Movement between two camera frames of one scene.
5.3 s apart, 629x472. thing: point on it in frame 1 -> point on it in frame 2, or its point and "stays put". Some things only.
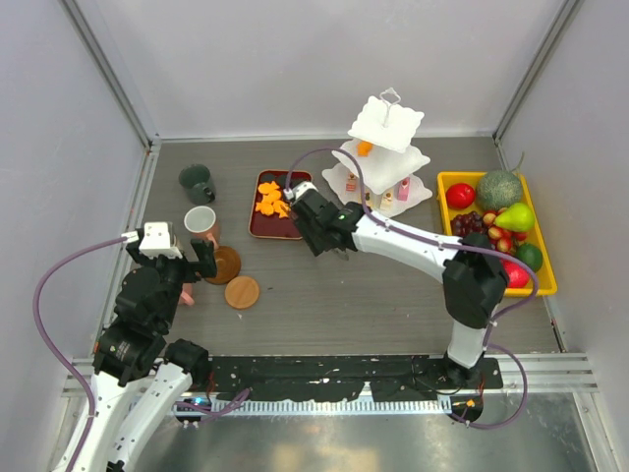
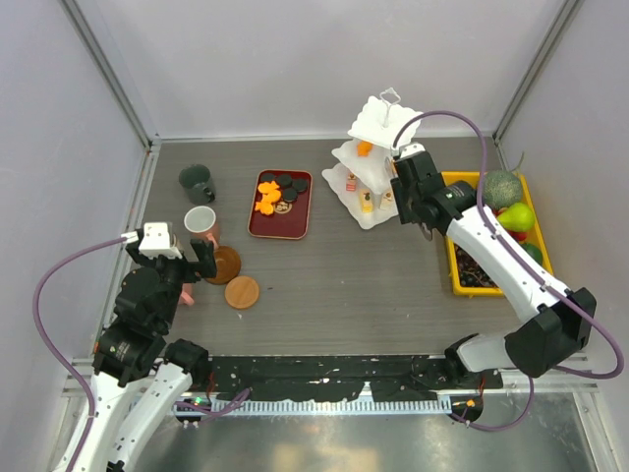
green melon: x=498 y=189 stays put
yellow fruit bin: x=546 y=279 stays put
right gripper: x=316 y=245 -> x=406 y=215
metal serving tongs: x=344 y=254 -> x=426 y=231
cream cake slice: x=387 y=201 stays put
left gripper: x=203 y=250 stays put
